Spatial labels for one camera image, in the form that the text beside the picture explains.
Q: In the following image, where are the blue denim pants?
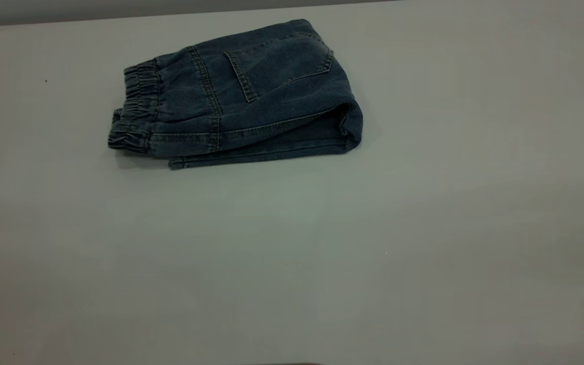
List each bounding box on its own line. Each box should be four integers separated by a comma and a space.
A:
107, 19, 363, 170

